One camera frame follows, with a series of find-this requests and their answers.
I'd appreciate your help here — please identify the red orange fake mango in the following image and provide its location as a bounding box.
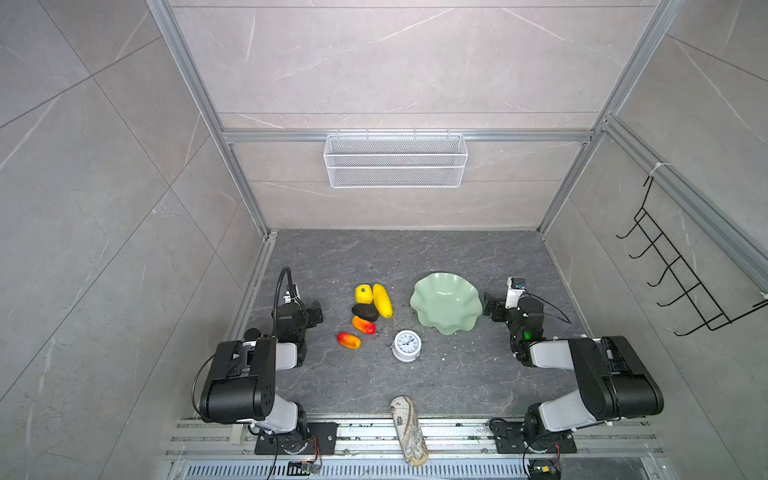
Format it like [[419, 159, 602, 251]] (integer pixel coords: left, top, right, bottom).
[[352, 316, 377, 335], [337, 332, 362, 350]]

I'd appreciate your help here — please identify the yellow fake lemon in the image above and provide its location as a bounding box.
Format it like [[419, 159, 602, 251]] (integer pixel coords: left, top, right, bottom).
[[355, 284, 374, 305]]

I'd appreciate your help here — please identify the dark fake avocado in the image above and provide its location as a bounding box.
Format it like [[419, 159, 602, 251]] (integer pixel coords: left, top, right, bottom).
[[351, 303, 380, 322]]

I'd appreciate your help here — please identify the green wavy fruit bowl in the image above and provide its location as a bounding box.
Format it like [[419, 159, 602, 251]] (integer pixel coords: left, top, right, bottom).
[[410, 272, 483, 336]]

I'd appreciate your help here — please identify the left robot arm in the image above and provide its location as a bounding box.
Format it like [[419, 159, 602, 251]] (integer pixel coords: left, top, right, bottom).
[[192, 301, 323, 454]]

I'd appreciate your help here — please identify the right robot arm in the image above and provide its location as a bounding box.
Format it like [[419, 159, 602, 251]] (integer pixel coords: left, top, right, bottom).
[[483, 293, 664, 454]]

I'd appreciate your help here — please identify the white alarm clock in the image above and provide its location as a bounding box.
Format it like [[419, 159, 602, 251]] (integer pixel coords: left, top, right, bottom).
[[391, 330, 422, 363]]

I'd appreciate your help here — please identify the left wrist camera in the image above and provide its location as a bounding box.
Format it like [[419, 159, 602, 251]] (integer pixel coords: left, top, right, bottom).
[[283, 284, 301, 303]]

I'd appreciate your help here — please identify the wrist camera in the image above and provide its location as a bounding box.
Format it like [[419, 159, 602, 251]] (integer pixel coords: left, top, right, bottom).
[[283, 284, 301, 303], [505, 277, 526, 310]]

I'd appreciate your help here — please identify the black corrugated cable left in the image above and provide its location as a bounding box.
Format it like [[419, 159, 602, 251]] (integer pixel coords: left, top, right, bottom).
[[272, 266, 295, 319]]

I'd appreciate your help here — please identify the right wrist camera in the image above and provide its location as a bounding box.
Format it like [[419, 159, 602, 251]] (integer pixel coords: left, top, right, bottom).
[[505, 277, 526, 310]]

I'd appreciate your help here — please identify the black camera cable right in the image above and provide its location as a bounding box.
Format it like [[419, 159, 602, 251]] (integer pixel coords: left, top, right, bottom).
[[524, 292, 572, 325]]

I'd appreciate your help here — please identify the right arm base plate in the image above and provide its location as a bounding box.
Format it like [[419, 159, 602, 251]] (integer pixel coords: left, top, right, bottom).
[[488, 418, 577, 455]]

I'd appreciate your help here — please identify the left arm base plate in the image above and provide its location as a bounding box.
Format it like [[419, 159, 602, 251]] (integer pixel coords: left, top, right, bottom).
[[254, 422, 339, 456]]

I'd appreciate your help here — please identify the black wire hook rack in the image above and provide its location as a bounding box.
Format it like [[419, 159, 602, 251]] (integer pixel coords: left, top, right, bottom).
[[615, 176, 767, 338]]

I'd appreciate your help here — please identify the white wire mesh basket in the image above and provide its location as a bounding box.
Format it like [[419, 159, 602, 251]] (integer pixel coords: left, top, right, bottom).
[[323, 133, 468, 189]]

